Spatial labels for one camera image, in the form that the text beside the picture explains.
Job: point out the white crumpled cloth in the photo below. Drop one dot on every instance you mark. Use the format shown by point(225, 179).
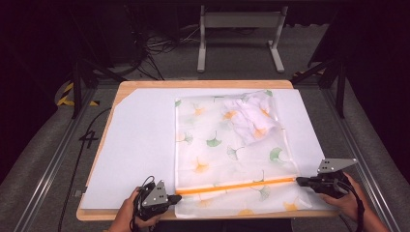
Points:
point(248, 119)

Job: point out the small grey metal bracket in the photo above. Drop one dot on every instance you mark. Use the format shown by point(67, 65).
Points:
point(77, 193)

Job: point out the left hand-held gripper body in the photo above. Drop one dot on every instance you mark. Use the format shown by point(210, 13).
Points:
point(156, 196)

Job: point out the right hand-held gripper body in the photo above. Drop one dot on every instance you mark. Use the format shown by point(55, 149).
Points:
point(333, 166)

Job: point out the person's left hand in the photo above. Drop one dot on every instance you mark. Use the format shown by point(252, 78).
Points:
point(124, 209)

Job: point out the person's right hand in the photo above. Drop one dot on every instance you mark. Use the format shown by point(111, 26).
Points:
point(348, 203)

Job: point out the white table mat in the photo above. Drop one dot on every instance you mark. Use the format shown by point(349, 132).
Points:
point(141, 129)

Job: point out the aluminium floor rail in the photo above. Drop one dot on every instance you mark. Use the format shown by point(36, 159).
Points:
point(364, 148)
point(51, 167)

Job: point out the yellow black hazard tape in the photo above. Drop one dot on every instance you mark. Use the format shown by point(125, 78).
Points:
point(66, 95)

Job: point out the leaf print mesh laundry bag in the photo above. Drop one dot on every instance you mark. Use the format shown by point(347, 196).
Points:
point(225, 170)

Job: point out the black metal stand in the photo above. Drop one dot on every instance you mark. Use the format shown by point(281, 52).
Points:
point(340, 93)
point(76, 93)

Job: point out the white metal stand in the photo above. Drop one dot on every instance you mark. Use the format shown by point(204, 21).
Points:
point(241, 20)

